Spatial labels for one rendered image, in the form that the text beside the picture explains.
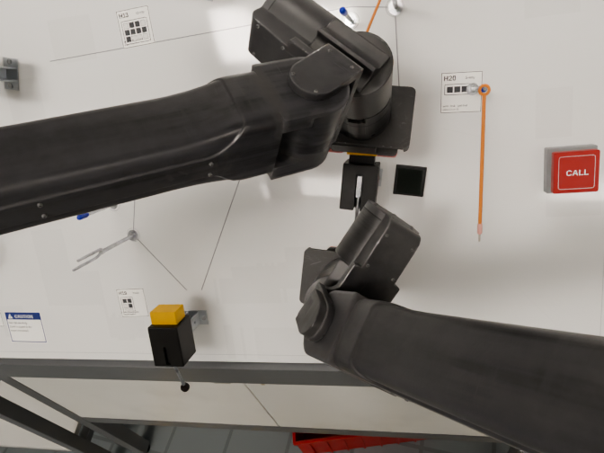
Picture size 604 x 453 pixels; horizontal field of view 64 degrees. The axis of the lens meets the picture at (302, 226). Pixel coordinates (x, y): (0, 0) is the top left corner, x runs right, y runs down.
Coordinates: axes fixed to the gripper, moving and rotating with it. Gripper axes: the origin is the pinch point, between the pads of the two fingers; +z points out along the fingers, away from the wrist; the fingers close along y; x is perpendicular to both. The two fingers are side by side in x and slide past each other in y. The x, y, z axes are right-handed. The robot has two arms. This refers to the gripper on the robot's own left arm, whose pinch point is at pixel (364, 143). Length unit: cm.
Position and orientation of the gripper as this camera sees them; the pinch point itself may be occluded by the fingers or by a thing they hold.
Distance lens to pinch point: 59.9
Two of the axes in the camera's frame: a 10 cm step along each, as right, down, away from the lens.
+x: -1.4, 9.8, -1.4
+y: -9.8, -1.2, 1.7
